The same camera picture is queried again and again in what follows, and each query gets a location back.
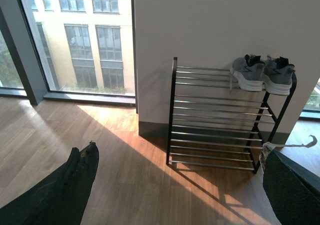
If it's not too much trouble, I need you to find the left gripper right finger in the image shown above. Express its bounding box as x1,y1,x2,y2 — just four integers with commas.
259,135,320,225

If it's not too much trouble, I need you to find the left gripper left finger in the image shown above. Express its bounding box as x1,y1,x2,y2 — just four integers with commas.
0,141,99,225

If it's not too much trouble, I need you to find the grey knit sneaker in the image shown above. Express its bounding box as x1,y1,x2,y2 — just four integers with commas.
230,54,265,92
263,55,295,96

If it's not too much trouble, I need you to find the black metal shoe rack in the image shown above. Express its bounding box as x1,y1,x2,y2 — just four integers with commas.
166,58,292,173

